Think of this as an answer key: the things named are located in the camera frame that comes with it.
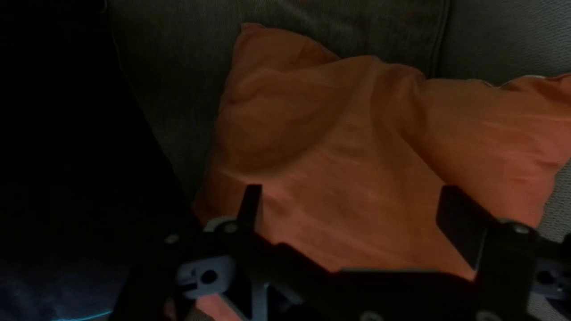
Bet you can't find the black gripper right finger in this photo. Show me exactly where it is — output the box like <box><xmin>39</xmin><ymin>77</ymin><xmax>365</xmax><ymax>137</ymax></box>
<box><xmin>435</xmin><ymin>184</ymin><xmax>540</xmax><ymax>321</ymax></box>

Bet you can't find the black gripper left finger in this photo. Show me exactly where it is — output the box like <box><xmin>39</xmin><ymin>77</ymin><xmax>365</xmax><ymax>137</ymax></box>
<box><xmin>203</xmin><ymin>184</ymin><xmax>335</xmax><ymax>300</ymax></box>

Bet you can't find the orange cloth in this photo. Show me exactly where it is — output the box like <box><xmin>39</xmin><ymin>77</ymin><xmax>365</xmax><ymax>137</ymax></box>
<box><xmin>165</xmin><ymin>22</ymin><xmax>571</xmax><ymax>321</ymax></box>

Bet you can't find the grey fabric sofa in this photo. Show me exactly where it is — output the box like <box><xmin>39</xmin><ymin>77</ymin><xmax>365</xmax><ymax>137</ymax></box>
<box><xmin>99</xmin><ymin>0</ymin><xmax>571</xmax><ymax>321</ymax></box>

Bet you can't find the dark navy pillow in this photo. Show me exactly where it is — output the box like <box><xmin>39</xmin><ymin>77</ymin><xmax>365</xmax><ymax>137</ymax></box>
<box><xmin>0</xmin><ymin>0</ymin><xmax>197</xmax><ymax>321</ymax></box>

